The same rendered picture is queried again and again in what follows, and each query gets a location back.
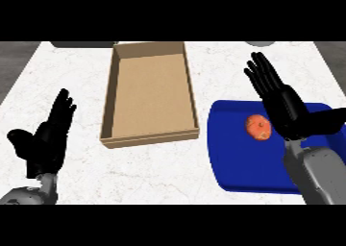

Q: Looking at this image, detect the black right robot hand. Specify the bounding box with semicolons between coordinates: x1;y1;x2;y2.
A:
242;51;346;142

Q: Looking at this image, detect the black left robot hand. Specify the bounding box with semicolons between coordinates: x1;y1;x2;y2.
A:
5;87;78;180

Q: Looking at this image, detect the blue tray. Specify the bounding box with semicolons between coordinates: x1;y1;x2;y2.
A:
206;100;346;195

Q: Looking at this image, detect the brown cardboard box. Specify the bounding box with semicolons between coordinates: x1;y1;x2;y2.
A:
98;41;200;150

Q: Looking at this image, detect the pale grey round object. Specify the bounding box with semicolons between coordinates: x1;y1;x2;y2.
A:
243;41;276;48

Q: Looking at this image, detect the dark grey flat object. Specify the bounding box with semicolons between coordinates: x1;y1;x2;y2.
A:
48;41;119;49

